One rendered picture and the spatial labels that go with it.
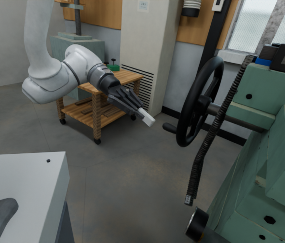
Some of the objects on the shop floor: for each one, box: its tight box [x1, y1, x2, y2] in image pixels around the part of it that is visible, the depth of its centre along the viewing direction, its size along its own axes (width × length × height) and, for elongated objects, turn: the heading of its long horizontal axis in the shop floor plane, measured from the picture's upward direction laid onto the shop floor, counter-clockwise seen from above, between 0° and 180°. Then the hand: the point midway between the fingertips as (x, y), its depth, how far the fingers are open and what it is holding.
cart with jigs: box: [56, 58, 144, 145], centre depth 167 cm, size 66×57×64 cm
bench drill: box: [50, 0, 105, 101], centre depth 205 cm, size 48×62×158 cm
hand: (145, 117), depth 59 cm, fingers closed
